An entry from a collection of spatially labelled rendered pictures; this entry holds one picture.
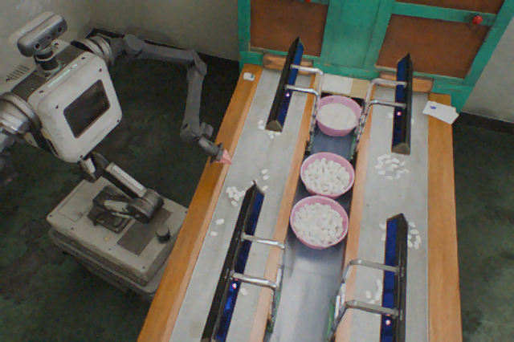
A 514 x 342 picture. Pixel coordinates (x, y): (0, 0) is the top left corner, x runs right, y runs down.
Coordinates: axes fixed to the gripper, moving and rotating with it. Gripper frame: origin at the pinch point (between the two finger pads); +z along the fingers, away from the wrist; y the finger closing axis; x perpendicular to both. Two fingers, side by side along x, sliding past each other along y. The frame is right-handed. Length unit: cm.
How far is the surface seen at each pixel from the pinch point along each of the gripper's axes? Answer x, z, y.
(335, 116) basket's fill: -19, 44, 56
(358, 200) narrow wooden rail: -32, 55, 0
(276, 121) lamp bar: -30.7, 0.3, 9.2
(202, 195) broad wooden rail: 14.2, -1.6, -14.9
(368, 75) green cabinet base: -33, 51, 86
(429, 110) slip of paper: -52, 81, 69
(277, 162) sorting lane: -3.1, 23.9, 15.4
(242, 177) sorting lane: 6.5, 12.0, 1.6
